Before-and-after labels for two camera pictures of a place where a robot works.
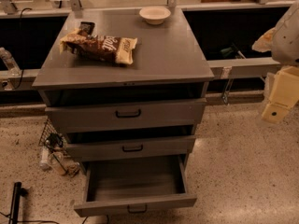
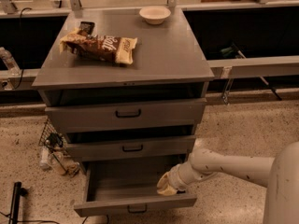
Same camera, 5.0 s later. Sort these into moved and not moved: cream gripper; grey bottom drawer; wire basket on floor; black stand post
Moved: cream gripper
Not moved: black stand post; grey bottom drawer; wire basket on floor
